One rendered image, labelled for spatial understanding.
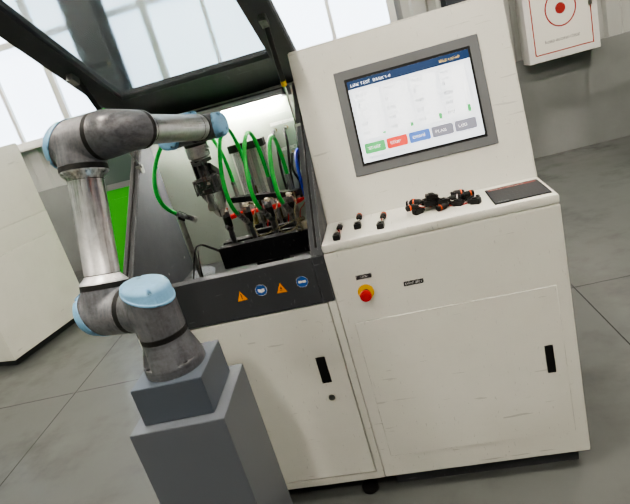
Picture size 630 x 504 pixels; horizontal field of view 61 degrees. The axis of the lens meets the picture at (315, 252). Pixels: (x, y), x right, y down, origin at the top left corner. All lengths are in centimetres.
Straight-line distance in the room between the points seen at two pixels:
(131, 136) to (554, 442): 163
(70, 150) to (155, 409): 64
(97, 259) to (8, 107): 546
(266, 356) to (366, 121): 85
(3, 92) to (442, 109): 558
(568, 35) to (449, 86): 410
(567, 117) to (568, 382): 450
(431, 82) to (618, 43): 456
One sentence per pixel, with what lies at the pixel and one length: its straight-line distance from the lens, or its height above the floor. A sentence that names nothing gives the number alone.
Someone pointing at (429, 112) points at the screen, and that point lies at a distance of 184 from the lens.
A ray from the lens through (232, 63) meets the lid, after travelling 200.
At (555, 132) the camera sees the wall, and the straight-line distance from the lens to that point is 616.
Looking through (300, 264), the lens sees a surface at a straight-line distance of 167.
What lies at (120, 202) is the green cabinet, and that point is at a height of 85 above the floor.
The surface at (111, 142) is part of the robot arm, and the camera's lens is 135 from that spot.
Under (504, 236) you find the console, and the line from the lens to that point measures 167.
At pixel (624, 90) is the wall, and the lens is 637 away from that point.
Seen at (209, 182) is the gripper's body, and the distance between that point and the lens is 181.
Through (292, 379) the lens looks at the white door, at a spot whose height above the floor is 53.
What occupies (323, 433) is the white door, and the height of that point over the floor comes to 30.
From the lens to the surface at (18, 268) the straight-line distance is 474.
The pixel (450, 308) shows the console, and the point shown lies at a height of 69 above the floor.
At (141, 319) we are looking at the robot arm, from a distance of 131.
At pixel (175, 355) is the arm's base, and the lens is 133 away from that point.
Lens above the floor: 149
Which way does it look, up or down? 18 degrees down
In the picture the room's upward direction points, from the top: 16 degrees counter-clockwise
